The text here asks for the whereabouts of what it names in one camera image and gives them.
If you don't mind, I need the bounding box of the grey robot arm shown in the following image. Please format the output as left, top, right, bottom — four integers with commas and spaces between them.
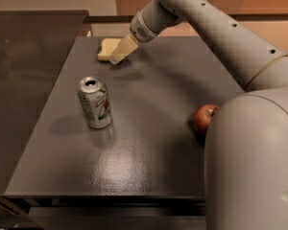
110, 0, 288, 230

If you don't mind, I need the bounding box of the red apple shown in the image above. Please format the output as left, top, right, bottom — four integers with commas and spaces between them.
193, 104, 220, 136

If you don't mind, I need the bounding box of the silver 7up can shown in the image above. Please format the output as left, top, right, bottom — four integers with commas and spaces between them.
77, 76, 112, 129

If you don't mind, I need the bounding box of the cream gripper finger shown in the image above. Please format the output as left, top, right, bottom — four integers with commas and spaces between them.
109, 34, 138, 65

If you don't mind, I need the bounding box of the yellow sponge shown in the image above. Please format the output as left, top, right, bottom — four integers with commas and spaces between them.
97, 38, 121, 61

